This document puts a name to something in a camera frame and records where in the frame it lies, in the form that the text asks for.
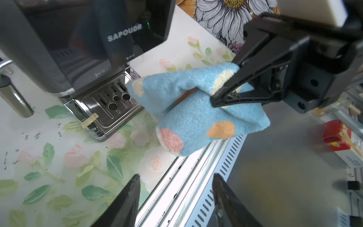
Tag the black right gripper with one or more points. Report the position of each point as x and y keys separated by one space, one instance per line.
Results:
x=305 y=64

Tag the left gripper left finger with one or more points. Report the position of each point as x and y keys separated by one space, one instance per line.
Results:
x=124 y=209

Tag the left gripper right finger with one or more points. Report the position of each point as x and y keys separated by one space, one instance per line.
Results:
x=229 y=210

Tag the blue patterned cleaning cloth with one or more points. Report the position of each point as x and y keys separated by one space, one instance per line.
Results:
x=187 y=121

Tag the grey coffee machine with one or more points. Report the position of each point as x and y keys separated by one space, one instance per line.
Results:
x=80 y=52

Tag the red and white box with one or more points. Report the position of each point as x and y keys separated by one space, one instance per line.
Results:
x=344 y=143

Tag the white vented cable duct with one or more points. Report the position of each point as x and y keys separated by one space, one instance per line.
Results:
x=206 y=205

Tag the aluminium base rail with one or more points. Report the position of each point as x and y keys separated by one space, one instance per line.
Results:
x=183 y=197

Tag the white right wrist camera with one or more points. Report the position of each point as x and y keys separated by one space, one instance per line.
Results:
x=329 y=12

